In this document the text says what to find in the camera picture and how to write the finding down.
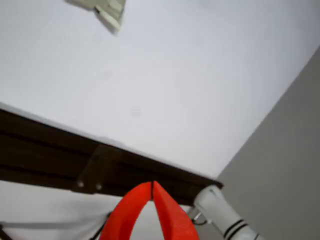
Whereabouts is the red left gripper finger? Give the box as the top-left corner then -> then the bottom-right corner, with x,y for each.
99,181 -> 152,240

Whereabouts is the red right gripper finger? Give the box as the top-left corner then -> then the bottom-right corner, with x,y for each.
152,180 -> 200,240

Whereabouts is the pale green snack packet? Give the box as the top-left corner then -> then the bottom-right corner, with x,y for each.
64,0 -> 126,36

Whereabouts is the white fabric bin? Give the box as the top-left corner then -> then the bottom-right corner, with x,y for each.
0,179 -> 198,240

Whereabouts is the metal wire hook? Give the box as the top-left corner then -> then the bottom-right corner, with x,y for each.
187,206 -> 214,226

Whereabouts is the dark metal rail bracket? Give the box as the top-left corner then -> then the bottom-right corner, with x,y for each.
71,144 -> 112,195

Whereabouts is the dark table frame rail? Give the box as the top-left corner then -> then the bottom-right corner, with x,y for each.
0,108 -> 224,207

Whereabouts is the black bin frame rod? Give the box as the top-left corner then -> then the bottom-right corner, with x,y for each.
0,223 -> 11,240

